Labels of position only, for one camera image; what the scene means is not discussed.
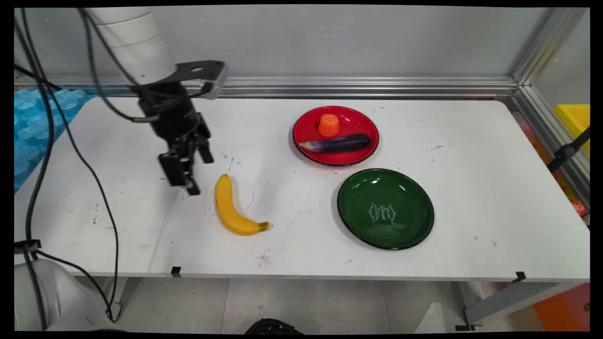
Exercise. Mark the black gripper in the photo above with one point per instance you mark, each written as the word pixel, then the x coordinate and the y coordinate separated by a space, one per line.
pixel 172 115

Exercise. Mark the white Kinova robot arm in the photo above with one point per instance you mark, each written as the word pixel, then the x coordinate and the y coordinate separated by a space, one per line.
pixel 134 44

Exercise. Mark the yellow banana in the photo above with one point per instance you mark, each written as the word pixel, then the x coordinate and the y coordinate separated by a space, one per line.
pixel 228 212

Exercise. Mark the black table edge clip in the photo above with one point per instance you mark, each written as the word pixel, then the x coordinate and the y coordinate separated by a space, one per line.
pixel 520 276
pixel 175 271

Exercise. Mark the orange carrot piece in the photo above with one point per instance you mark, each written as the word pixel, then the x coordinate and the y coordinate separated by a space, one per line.
pixel 329 125

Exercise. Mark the purple eggplant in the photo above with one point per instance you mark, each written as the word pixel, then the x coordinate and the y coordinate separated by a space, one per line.
pixel 341 143

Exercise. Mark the white table leg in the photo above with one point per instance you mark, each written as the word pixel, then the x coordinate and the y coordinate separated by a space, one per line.
pixel 118 294

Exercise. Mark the blue bubble wrap sheet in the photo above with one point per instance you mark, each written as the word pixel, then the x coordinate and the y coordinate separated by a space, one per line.
pixel 35 127

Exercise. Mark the red enamel plate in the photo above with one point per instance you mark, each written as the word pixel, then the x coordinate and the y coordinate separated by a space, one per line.
pixel 358 122

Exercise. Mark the black round object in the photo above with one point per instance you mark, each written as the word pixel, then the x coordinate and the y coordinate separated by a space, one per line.
pixel 273 327

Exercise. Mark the green enamel plate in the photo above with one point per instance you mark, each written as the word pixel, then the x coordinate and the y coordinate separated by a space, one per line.
pixel 386 212

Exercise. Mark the grey table leg brace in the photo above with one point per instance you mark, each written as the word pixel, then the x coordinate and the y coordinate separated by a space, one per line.
pixel 513 301

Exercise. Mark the yellow plastic box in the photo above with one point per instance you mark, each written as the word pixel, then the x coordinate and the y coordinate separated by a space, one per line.
pixel 575 120

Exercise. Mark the orange box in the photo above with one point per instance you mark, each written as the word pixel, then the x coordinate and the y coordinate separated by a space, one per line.
pixel 565 308

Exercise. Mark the wrist camera with black bracket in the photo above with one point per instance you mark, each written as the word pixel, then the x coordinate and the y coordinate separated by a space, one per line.
pixel 212 75

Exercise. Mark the horizontal aluminium frame rail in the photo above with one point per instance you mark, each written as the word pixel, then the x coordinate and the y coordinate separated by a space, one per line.
pixel 353 87

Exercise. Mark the side aluminium frame rail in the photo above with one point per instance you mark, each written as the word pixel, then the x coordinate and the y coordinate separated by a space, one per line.
pixel 549 136

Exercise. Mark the upright aluminium frame post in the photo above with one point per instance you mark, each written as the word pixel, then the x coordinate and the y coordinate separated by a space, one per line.
pixel 549 44

